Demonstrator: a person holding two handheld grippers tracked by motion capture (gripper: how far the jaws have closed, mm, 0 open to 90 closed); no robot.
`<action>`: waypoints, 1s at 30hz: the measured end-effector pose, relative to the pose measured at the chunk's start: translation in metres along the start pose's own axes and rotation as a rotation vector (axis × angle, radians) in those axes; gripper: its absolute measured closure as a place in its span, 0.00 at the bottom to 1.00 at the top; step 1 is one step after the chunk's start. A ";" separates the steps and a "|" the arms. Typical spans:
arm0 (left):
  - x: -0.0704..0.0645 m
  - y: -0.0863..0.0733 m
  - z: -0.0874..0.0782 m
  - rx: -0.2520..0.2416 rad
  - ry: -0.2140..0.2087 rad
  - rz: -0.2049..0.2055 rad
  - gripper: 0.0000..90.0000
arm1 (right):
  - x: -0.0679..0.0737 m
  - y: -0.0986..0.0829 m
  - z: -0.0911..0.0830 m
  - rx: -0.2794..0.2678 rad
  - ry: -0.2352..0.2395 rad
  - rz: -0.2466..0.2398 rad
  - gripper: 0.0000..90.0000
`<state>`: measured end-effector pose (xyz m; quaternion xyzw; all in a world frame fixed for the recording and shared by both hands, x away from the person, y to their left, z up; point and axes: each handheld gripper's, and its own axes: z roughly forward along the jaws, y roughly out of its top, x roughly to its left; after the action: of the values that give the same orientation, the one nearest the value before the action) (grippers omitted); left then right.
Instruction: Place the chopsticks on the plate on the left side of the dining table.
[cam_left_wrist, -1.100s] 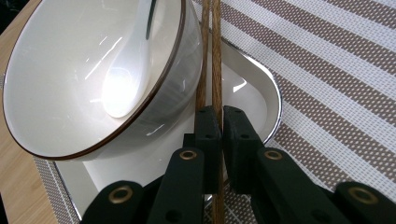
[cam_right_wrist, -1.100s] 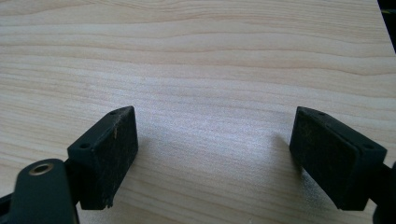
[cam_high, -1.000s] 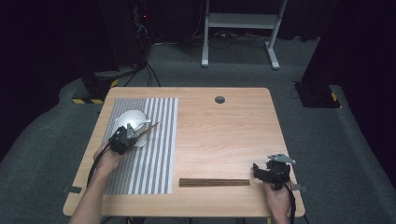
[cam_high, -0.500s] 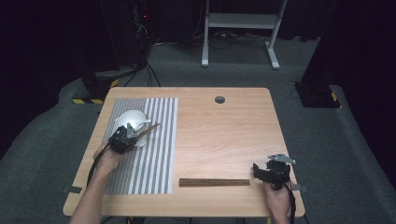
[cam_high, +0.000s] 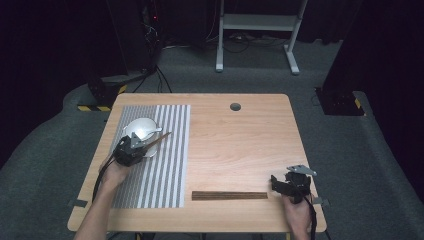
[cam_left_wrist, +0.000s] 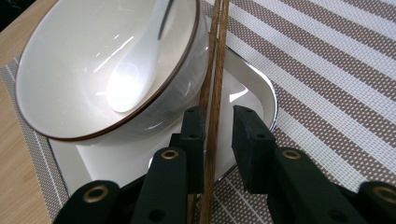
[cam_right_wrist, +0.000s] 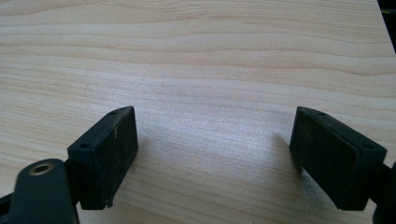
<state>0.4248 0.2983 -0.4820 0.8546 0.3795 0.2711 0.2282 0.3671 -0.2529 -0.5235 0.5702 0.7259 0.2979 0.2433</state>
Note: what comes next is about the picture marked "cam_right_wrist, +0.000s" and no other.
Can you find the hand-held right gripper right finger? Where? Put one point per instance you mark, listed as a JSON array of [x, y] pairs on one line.
[[336, 158]]

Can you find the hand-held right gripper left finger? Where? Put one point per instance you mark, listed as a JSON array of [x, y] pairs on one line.
[[106, 161]]

